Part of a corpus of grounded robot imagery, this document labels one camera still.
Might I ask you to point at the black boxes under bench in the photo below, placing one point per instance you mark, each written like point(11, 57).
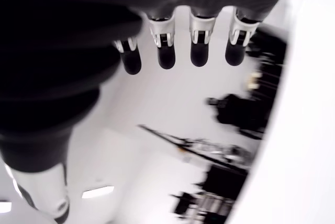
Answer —
point(217, 195)

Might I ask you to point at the tall black cabinet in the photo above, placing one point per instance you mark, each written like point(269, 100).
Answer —
point(269, 59)

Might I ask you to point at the rectangular ceiling light panel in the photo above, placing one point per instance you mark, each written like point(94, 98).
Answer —
point(5, 206)
point(98, 192)

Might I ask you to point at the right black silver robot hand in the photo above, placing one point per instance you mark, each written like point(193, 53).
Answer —
point(65, 38)

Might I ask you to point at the black boxy lab device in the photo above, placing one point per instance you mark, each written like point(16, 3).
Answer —
point(235, 111)

